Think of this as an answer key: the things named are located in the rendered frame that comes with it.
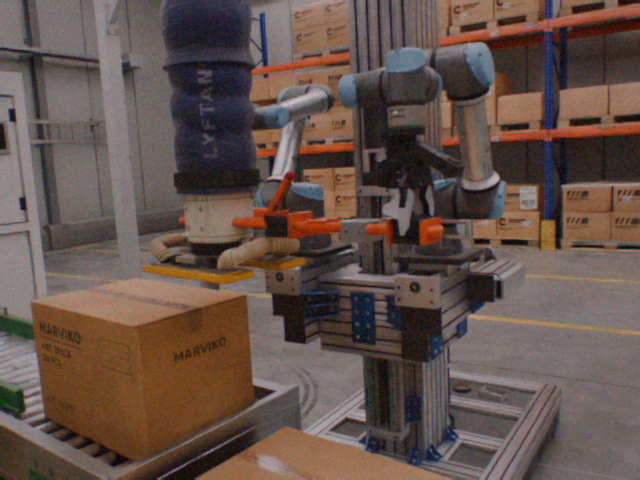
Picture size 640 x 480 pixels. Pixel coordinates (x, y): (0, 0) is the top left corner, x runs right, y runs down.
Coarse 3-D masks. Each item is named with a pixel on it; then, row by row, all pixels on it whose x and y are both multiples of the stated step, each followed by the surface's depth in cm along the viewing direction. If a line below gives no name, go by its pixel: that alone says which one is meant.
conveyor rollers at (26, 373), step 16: (0, 336) 298; (16, 336) 296; (0, 352) 272; (16, 352) 269; (32, 352) 273; (0, 368) 254; (16, 368) 250; (32, 368) 247; (16, 384) 233; (32, 384) 229; (32, 400) 212; (256, 400) 201; (16, 416) 198; (32, 416) 202; (48, 432) 188; (64, 432) 184; (80, 448) 178; (96, 448) 173; (112, 464) 166; (128, 464) 161
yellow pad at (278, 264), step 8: (272, 256) 161; (288, 256) 159; (240, 264) 161; (248, 264) 159; (256, 264) 157; (264, 264) 155; (272, 264) 153; (280, 264) 152; (288, 264) 154; (296, 264) 156; (304, 264) 159
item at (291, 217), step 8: (264, 216) 139; (272, 216) 138; (280, 216) 136; (288, 216) 135; (296, 216) 137; (304, 216) 139; (272, 224) 139; (280, 224) 137; (288, 224) 136; (272, 232) 138; (280, 232) 137; (288, 232) 136; (296, 232) 137; (304, 232) 140
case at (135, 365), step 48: (96, 288) 204; (144, 288) 200; (192, 288) 196; (48, 336) 185; (96, 336) 166; (144, 336) 155; (192, 336) 167; (240, 336) 181; (48, 384) 190; (96, 384) 170; (144, 384) 155; (192, 384) 168; (240, 384) 182; (96, 432) 174; (144, 432) 157; (192, 432) 168
